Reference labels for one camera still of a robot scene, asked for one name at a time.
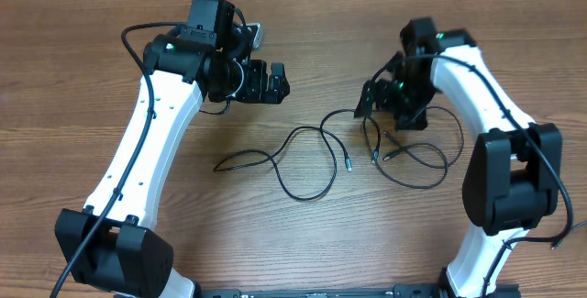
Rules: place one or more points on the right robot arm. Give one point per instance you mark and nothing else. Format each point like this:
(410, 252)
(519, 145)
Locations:
(512, 181)

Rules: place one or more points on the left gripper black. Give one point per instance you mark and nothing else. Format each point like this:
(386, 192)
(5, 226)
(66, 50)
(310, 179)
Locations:
(257, 92)

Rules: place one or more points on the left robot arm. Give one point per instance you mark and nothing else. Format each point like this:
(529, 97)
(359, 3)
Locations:
(111, 243)

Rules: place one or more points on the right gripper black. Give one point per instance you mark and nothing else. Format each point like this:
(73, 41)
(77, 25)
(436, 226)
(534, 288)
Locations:
(417, 117)

